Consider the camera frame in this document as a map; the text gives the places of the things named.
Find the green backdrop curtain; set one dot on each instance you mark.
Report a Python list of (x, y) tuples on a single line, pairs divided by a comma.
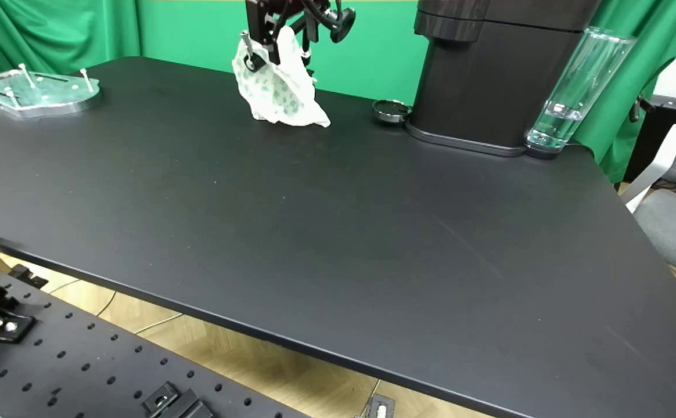
[(182, 30)]

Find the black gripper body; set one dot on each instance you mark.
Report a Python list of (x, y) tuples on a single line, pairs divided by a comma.
[(265, 15)]

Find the clear green plastic plate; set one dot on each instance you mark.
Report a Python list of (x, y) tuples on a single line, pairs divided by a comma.
[(42, 92)]

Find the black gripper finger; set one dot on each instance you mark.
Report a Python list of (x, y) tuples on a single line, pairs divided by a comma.
[(276, 44), (254, 56)]

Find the floor power outlet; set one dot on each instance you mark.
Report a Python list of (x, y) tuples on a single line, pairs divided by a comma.
[(380, 406)]

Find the clear glass cup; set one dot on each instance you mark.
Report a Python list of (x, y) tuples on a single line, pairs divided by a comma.
[(578, 85)]

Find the white plastic screw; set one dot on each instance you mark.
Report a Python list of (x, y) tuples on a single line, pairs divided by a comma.
[(11, 94), (86, 79), (24, 74)]

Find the white cloth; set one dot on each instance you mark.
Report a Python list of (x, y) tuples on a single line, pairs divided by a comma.
[(281, 95)]

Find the black clamp with silver screw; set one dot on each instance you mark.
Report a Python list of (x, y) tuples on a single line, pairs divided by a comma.
[(2, 325)]

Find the black coffee machine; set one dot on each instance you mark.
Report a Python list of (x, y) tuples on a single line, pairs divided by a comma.
[(478, 71)]

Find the small black round cap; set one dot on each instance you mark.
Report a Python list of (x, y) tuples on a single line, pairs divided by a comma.
[(391, 111)]

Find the black perforated breadboard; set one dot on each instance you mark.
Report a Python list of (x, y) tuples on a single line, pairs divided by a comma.
[(82, 372)]

